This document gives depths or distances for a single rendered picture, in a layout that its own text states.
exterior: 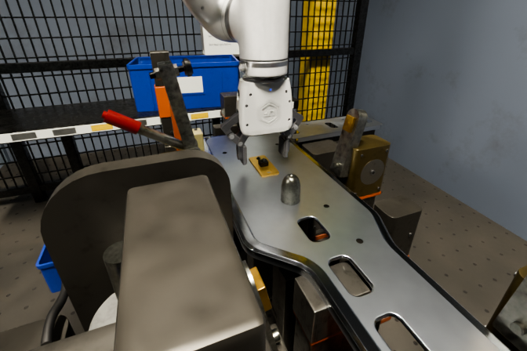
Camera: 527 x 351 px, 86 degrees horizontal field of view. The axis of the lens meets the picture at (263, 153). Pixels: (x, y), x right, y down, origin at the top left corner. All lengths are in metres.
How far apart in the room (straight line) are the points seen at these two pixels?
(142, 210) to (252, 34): 0.36
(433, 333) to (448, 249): 0.61
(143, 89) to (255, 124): 0.44
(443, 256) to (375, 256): 0.53
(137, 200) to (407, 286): 0.32
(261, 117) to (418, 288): 0.34
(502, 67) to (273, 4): 1.81
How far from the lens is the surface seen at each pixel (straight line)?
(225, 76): 0.85
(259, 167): 0.57
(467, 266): 0.94
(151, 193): 0.18
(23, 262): 1.01
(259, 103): 0.50
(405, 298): 0.38
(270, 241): 0.41
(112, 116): 0.49
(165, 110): 0.79
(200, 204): 0.16
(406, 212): 0.53
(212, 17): 0.53
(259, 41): 0.47
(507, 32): 2.16
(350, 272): 0.40
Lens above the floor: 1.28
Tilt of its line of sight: 26 degrees down
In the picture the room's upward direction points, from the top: straight up
